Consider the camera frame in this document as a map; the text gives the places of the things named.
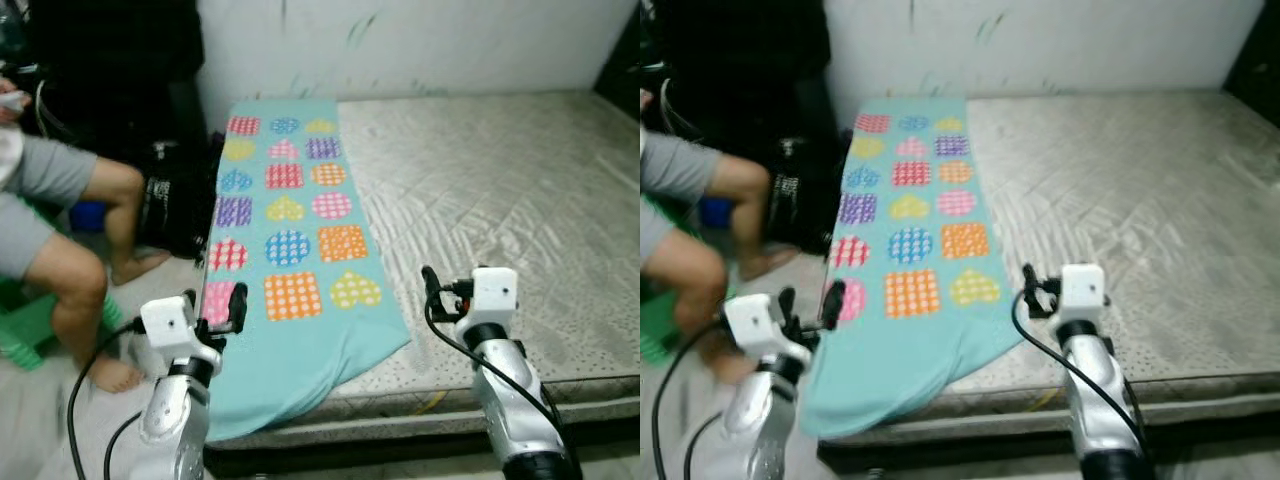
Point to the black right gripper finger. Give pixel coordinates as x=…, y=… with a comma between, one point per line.
x=432, y=283
x=1033, y=279

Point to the teal blanket with coloured shapes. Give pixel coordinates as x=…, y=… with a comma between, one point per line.
x=900, y=370
x=300, y=360

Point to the black bag with white print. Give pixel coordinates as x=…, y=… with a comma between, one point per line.
x=180, y=200
x=810, y=195

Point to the person in grey shorts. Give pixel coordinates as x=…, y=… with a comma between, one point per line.
x=60, y=270
x=690, y=270

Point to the beige quilted mattress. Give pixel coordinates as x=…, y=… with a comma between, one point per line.
x=1130, y=200
x=500, y=200

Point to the blue plastic container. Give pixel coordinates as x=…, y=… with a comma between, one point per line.
x=88, y=217
x=717, y=211

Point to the green plastic stool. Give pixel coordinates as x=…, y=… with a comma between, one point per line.
x=655, y=330
x=30, y=335

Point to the dark tufted headboard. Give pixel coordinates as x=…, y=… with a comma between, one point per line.
x=622, y=45
x=1255, y=45

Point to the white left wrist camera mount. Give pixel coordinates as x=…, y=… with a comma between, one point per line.
x=755, y=322
x=170, y=325

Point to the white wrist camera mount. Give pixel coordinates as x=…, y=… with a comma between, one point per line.
x=755, y=322
x=495, y=295
x=170, y=325
x=1085, y=290

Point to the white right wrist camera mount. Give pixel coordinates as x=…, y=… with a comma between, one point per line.
x=495, y=295
x=1085, y=290

